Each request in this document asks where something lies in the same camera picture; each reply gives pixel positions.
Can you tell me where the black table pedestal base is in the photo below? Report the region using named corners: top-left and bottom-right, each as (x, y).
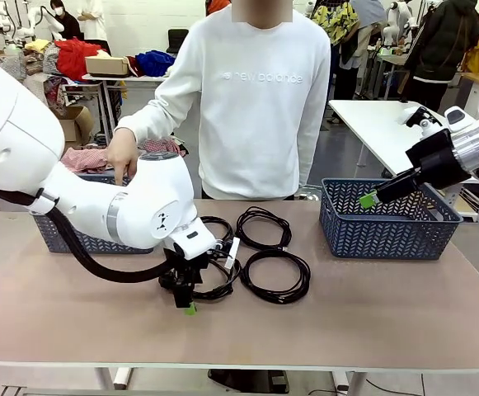
top-left (208, 369), bottom-right (292, 394)

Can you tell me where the person's left forearm white sleeve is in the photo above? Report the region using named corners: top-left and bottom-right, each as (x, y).
top-left (298, 119), bottom-right (331, 189)

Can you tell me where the red checkered cloth pile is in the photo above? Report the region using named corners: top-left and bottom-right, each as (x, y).
top-left (61, 138), bottom-right (189, 175)

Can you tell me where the cardboard box on table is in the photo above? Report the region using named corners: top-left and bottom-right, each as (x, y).
top-left (84, 55), bottom-right (131, 78)

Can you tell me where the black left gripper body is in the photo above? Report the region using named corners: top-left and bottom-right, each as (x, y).
top-left (158, 243), bottom-right (209, 309)

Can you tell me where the white table with clothes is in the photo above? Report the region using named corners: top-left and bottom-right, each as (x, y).
top-left (81, 73), bottom-right (170, 137)

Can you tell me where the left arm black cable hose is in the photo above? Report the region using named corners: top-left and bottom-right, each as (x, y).
top-left (0, 181), bottom-right (174, 285)

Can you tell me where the person's right hand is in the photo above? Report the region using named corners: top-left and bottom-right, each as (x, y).
top-left (106, 127), bottom-right (141, 187)

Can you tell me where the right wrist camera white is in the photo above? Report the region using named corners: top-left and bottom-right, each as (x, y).
top-left (403, 106), bottom-right (446, 139)

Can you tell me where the person's right forearm white sleeve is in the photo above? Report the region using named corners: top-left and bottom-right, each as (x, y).
top-left (114, 88), bottom-right (182, 145)

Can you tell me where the person in white shirt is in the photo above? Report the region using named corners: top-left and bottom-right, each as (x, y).
top-left (76, 0), bottom-right (109, 43)

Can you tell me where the person in dark jacket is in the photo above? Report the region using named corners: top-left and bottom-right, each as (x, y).
top-left (403, 0), bottom-right (479, 115)

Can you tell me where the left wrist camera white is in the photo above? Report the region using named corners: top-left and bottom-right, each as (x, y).
top-left (212, 236), bottom-right (242, 269)

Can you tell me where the yellow cloth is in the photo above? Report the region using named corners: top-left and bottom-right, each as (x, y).
top-left (25, 38), bottom-right (51, 53)

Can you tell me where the person in white sweatshirt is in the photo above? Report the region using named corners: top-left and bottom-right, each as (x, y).
top-left (114, 0), bottom-right (333, 202)

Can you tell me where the blue plastic lattice basket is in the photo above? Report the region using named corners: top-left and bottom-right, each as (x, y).
top-left (28, 171), bottom-right (157, 255)
top-left (319, 177), bottom-right (464, 261)

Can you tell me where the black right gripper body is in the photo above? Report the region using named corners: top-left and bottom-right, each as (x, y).
top-left (405, 129), bottom-right (472, 191)

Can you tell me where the grey patterned cloth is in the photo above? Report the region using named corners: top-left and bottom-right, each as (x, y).
top-left (40, 45), bottom-right (61, 76)

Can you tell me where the black office chair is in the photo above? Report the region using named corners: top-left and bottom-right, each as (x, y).
top-left (166, 28), bottom-right (190, 54)

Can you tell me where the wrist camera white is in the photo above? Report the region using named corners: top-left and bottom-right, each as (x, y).
top-left (212, 236), bottom-right (242, 269)
top-left (403, 106), bottom-right (446, 139)

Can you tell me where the open cardboard box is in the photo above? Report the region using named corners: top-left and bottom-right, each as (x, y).
top-left (55, 105), bottom-right (96, 144)

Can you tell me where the person in black with mask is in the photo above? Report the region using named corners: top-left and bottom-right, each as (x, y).
top-left (49, 0), bottom-right (82, 42)

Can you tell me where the white table leg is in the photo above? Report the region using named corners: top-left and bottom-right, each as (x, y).
top-left (331, 370), bottom-right (366, 396)
top-left (94, 365), bottom-right (134, 391)

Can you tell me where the blue cloth pile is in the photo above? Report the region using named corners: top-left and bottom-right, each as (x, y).
top-left (134, 49), bottom-right (177, 78)

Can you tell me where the person in orange top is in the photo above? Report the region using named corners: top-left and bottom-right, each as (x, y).
top-left (204, 0), bottom-right (232, 17)

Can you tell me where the black USB cable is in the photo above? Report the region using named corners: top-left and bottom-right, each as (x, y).
top-left (234, 205), bottom-right (293, 251)

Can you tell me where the white background table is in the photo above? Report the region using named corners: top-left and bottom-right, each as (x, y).
top-left (328, 98), bottom-right (479, 195)

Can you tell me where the person in yellow patterned shirt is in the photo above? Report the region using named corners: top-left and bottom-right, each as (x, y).
top-left (311, 2), bottom-right (360, 46)

